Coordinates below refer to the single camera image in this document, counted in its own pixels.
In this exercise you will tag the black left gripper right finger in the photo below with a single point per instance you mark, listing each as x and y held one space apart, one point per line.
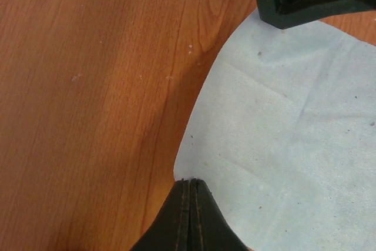
208 229

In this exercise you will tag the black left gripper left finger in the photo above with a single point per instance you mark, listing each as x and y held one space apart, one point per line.
169 230

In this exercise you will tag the light blue cleaning cloth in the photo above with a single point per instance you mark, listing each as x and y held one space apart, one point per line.
283 133

